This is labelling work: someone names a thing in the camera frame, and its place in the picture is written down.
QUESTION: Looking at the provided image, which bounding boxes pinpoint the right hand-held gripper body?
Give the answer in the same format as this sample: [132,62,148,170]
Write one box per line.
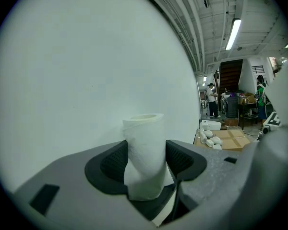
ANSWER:
[258,111,283,141]

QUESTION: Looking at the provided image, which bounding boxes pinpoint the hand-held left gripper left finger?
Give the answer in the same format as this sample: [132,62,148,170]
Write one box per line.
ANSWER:
[13,139,159,230]

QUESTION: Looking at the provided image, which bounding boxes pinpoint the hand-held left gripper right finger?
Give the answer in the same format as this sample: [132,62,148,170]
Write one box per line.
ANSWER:
[165,139,243,212]

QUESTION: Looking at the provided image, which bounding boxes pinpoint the white paper roll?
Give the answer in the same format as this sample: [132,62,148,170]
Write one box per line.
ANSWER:
[122,113,177,202]

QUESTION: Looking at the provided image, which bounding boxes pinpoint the dark work table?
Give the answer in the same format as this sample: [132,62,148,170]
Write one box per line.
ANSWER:
[237,102,260,131]

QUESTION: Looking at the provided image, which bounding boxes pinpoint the brown cardboard box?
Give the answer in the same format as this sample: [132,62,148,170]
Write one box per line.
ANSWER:
[193,129,252,152]

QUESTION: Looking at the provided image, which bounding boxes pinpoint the black storage cart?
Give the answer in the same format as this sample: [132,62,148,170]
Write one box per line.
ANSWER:
[224,96,240,119]

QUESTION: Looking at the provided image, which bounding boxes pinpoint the dark wooden staircase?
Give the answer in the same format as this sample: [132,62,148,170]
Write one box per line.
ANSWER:
[218,58,243,95]

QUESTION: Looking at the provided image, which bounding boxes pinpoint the bundle of white ceiling pipes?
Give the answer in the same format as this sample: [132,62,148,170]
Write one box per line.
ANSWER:
[134,0,207,74]

